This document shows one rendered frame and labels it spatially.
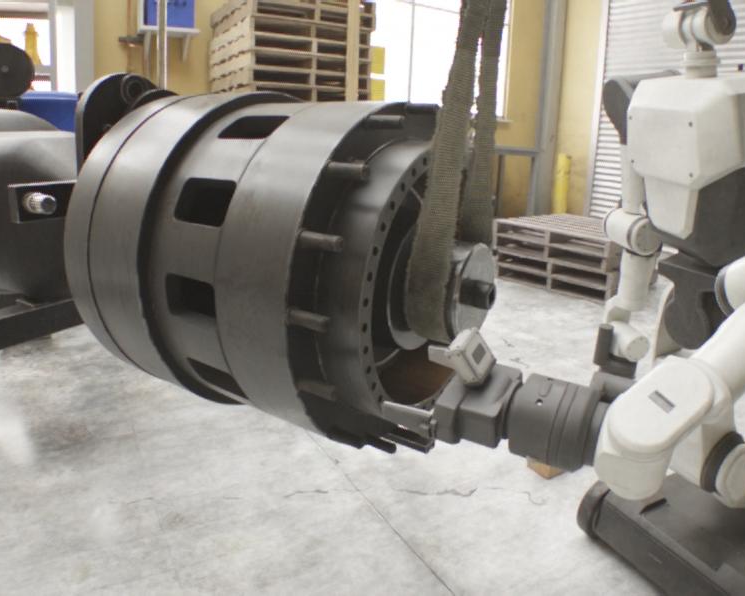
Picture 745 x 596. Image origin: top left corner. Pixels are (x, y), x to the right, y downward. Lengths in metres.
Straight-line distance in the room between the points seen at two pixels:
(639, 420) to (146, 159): 0.71
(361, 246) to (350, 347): 0.12
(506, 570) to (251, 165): 1.22
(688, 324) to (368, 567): 0.97
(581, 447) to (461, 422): 0.12
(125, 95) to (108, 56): 4.18
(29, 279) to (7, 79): 1.79
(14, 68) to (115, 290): 2.34
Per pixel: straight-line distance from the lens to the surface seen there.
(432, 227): 0.69
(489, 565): 1.56
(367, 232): 0.62
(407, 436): 0.90
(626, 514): 1.55
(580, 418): 0.53
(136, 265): 0.79
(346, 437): 0.73
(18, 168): 1.42
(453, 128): 0.69
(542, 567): 1.59
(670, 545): 1.49
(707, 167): 0.90
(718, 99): 0.89
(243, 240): 0.66
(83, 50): 5.09
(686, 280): 1.05
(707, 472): 1.26
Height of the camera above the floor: 1.05
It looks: 16 degrees down
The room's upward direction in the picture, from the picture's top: 3 degrees clockwise
